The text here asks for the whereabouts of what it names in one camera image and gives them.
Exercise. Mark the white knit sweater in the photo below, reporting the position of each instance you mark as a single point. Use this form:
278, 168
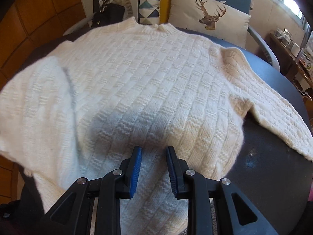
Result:
146, 78

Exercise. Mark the deer print cushion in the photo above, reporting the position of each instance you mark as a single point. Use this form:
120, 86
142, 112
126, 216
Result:
185, 12

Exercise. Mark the group of white jars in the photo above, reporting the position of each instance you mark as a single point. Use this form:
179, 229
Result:
282, 36

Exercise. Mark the wooden side desk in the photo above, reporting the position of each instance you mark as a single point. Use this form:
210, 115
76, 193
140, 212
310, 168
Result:
288, 61

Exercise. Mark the black leather round table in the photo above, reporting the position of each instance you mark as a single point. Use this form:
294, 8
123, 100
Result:
269, 176

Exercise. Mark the clear desktop organizer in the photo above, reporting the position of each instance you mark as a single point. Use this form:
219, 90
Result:
307, 58

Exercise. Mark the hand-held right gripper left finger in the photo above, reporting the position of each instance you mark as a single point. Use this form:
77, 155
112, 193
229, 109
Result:
137, 173

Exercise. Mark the white canister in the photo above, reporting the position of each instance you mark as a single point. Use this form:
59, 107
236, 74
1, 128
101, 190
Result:
295, 50

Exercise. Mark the triangle pattern cushion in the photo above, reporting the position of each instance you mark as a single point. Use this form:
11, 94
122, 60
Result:
151, 5

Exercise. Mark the black handbag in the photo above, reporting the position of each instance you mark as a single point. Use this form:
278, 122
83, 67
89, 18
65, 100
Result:
110, 14

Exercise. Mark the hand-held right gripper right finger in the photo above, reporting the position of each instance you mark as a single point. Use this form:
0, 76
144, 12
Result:
171, 173

